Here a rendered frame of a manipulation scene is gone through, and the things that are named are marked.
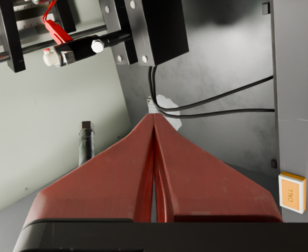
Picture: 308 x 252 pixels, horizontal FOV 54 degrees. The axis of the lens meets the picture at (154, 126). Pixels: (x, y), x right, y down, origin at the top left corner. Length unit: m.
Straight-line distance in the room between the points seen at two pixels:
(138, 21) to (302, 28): 0.22
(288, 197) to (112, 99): 0.53
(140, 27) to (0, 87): 0.35
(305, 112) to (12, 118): 0.56
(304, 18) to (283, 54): 0.04
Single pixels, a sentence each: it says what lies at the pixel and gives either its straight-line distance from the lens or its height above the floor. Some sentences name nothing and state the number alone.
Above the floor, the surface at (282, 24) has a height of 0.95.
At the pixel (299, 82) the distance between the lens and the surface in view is 0.37.
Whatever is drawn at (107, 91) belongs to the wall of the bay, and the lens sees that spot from 0.81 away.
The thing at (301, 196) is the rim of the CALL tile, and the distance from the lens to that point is 0.43.
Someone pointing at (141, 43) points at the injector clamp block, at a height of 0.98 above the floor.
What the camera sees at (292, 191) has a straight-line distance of 0.43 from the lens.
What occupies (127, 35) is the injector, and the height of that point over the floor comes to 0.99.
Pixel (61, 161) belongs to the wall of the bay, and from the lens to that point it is 0.78.
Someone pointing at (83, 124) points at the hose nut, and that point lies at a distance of 0.41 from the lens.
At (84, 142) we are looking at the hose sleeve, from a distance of 0.39.
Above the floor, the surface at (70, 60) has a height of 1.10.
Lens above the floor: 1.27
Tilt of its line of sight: 34 degrees down
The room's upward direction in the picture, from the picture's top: 120 degrees counter-clockwise
